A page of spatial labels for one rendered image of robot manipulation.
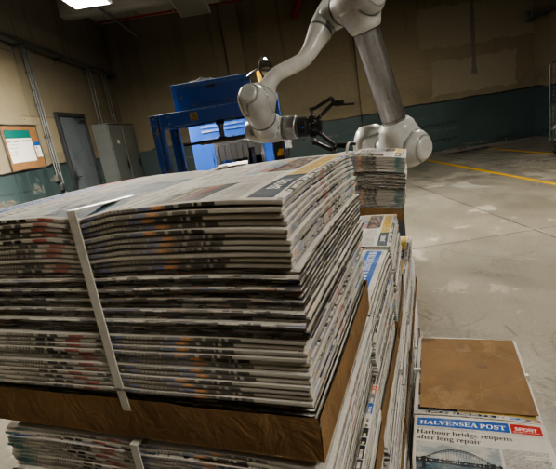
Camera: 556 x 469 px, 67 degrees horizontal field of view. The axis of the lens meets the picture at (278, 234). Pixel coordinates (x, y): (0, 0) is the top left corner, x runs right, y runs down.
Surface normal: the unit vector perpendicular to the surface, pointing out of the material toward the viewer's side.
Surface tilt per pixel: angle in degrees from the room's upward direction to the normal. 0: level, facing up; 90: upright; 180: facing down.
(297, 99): 90
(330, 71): 90
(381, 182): 90
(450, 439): 1
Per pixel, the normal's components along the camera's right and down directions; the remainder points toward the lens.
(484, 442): -0.16, -0.95
